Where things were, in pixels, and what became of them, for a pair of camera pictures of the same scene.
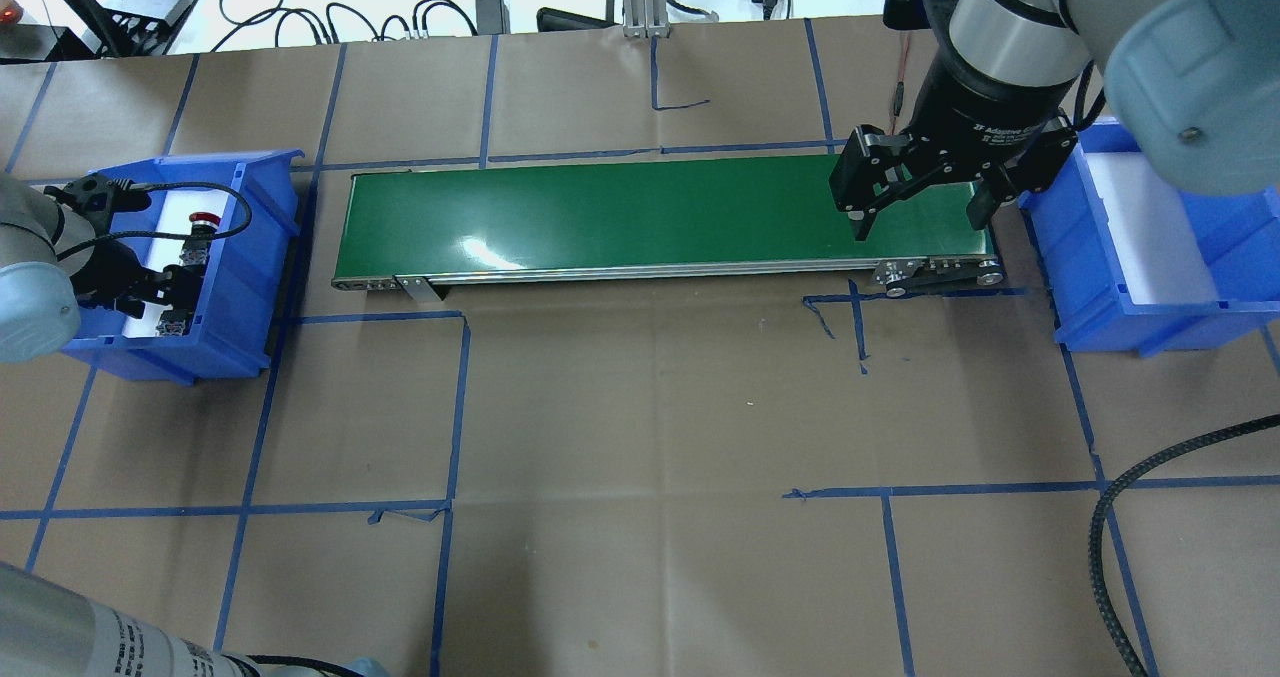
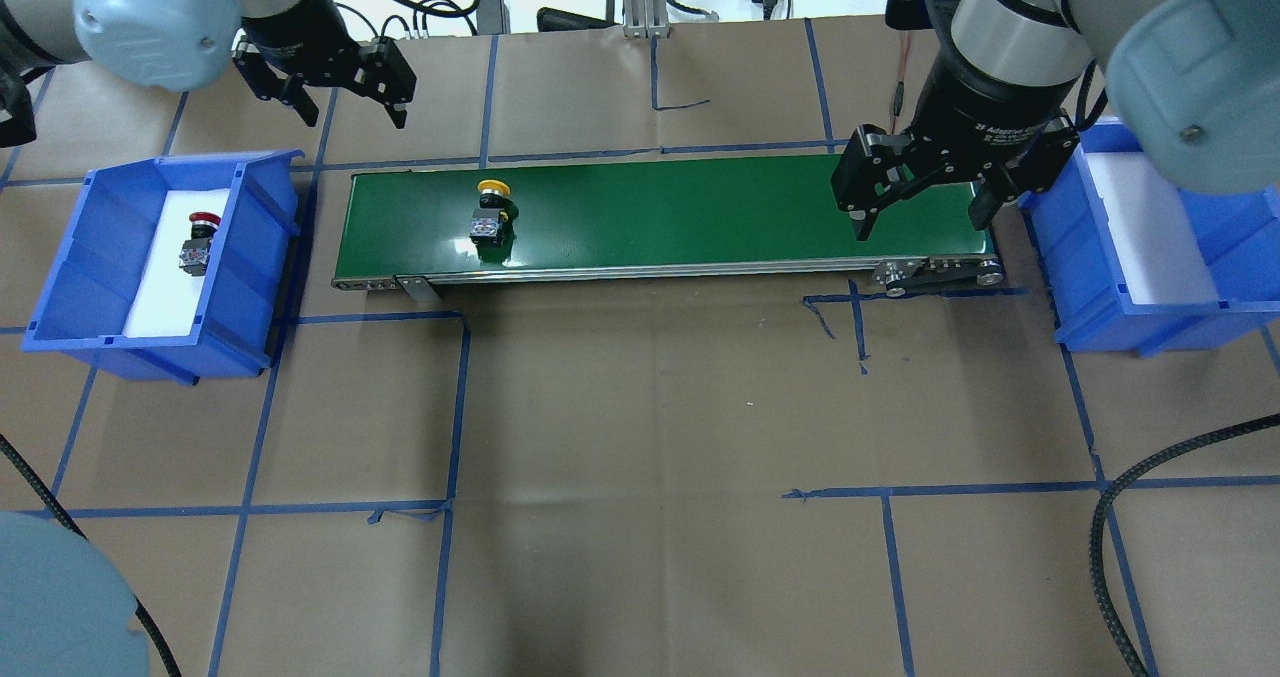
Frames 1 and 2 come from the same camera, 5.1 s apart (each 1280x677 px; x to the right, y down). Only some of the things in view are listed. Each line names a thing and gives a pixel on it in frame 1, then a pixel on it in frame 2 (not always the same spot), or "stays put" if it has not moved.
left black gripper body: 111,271 to 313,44
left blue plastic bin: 248,282 stays put
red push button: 194,252 stays put
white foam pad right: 1155,243 stays put
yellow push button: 171,323 to 492,224
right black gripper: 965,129 stays put
